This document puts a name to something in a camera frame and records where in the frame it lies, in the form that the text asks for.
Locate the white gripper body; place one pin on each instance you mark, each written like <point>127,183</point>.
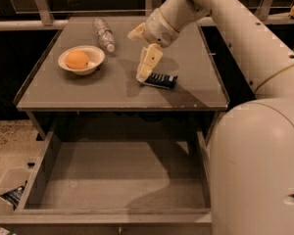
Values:
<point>159,30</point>

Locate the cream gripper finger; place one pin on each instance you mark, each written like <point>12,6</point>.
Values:
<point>150,56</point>
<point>137,33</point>

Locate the blue rxbar blueberry bar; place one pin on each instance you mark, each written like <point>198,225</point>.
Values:
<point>161,80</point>

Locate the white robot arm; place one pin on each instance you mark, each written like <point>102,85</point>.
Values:
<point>252,146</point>

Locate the open grey top drawer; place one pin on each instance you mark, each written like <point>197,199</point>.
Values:
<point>96,185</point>

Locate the clear plastic water bottle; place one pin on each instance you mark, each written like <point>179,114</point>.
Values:
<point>106,38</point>

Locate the white bowl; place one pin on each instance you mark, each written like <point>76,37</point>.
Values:
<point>96,57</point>

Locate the orange fruit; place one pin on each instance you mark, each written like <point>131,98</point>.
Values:
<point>77,60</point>

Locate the metal railing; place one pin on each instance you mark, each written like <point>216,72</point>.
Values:
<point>35,14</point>

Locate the clear plastic bin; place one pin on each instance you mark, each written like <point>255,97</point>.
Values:
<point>10,180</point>

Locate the blue snack packet on floor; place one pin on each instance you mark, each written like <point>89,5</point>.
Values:
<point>13,197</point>

